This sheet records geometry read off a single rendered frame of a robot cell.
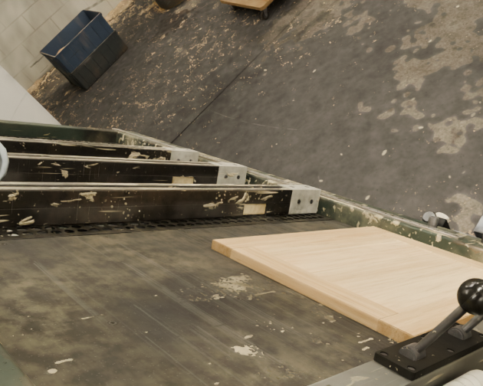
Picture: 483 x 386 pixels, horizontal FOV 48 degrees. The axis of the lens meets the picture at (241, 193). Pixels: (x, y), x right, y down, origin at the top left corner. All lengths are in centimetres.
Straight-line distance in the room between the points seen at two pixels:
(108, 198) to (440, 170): 190
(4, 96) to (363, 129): 295
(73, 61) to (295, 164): 278
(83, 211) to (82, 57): 422
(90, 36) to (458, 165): 362
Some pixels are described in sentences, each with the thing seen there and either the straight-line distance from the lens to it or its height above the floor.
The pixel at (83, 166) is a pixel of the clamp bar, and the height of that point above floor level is 138.
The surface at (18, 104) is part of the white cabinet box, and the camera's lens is 482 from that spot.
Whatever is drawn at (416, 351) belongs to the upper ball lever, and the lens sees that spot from 65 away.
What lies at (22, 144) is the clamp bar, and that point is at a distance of 164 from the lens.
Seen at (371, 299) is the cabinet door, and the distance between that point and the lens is 90.
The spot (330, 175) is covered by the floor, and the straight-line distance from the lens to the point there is 291.
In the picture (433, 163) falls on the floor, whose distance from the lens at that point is 275.
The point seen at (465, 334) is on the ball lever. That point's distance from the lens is 75.
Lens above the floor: 205
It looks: 41 degrees down
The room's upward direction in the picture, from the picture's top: 39 degrees counter-clockwise
